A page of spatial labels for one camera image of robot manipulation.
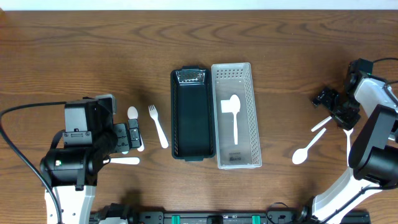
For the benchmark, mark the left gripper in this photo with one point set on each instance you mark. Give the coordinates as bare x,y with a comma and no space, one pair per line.
121,137

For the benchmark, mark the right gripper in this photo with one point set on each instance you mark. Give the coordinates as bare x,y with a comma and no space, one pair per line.
340,109

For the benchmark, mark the white utensil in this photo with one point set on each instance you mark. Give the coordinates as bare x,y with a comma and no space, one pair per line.
321,123
123,160

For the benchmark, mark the small white spoon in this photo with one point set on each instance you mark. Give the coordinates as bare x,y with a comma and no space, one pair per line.
132,113

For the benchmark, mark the white plastic fork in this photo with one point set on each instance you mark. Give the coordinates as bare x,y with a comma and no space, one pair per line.
155,116

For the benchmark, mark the white spoon diagonal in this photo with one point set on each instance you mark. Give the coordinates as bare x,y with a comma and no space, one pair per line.
300,155

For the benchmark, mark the black plastic basket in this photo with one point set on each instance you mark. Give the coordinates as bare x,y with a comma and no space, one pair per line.
192,114

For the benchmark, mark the clear plastic basket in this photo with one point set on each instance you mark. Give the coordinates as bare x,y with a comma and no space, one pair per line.
235,79

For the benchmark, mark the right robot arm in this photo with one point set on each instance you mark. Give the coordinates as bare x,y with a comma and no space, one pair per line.
372,162

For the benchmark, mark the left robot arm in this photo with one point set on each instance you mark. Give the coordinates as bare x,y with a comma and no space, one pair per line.
78,153

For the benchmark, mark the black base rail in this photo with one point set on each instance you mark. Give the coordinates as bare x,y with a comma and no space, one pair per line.
214,218

